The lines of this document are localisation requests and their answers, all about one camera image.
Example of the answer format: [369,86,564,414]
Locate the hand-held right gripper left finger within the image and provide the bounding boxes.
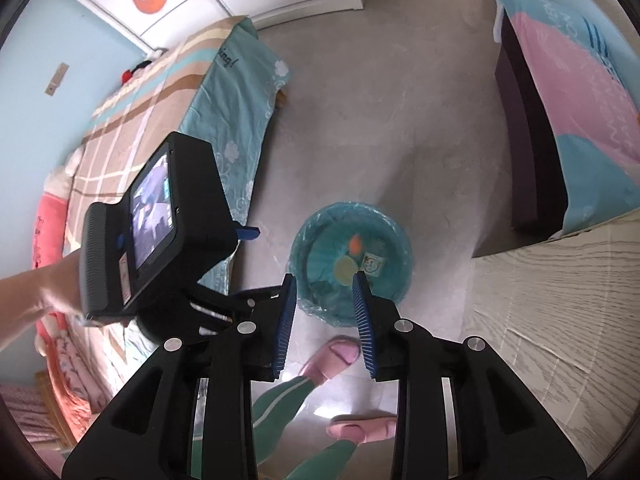
[61,274,299,480]

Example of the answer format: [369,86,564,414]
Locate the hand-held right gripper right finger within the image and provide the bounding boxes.
[351,270,587,480]

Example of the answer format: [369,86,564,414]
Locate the teal lined trash bin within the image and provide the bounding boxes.
[290,201,416,328]

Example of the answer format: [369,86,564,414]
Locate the person's left forearm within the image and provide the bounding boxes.
[0,247,96,356]

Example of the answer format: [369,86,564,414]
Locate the pink slipper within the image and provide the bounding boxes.
[326,414,399,444]
[299,337,362,387]

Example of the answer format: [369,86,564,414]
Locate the yellow-green round lid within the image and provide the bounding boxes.
[333,256,357,283]

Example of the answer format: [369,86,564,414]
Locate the person's leg green pants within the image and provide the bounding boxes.
[250,377,319,448]
[259,439,359,480]

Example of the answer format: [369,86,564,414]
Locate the red plush toy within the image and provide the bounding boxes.
[120,60,155,84]

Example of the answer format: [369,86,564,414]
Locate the pink plush pillow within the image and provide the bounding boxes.
[32,150,93,273]

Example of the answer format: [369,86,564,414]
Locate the coral printed quilt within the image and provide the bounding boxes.
[34,310,151,443]

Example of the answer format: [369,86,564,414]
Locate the light wooden desk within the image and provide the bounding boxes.
[472,221,640,466]

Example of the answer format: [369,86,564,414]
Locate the bed with pink blue cover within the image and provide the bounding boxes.
[494,0,640,237]

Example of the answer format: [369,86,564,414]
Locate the wall switch plate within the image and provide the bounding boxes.
[45,62,70,97]

